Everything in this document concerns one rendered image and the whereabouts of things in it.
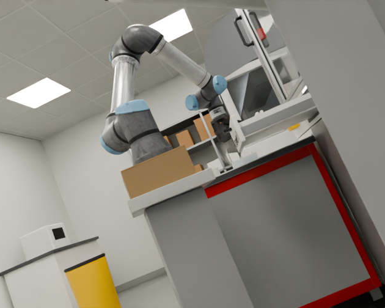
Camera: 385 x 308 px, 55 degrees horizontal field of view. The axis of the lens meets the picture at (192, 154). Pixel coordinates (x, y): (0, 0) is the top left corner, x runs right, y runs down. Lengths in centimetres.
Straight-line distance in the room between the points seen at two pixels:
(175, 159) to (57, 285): 347
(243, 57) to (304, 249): 133
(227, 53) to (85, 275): 236
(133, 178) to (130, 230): 491
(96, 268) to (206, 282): 260
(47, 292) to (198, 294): 352
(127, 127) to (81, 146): 516
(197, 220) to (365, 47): 82
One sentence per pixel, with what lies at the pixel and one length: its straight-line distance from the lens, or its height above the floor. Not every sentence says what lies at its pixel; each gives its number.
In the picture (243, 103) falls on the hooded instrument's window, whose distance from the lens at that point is 240.
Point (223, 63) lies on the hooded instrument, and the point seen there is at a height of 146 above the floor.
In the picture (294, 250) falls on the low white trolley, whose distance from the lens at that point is 165.
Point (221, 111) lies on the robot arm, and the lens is 178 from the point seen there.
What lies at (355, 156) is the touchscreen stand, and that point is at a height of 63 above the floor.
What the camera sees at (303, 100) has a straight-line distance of 145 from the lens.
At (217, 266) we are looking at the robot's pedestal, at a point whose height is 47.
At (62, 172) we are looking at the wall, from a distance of 655.
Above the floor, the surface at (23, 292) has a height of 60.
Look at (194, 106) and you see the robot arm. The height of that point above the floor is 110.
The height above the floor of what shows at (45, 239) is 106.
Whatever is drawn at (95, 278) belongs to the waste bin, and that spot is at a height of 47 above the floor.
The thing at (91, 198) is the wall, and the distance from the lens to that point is 631.
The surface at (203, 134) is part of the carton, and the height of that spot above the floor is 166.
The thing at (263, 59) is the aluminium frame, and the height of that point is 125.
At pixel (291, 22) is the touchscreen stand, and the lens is 55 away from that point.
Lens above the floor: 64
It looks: 9 degrees up
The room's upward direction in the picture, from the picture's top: 23 degrees counter-clockwise
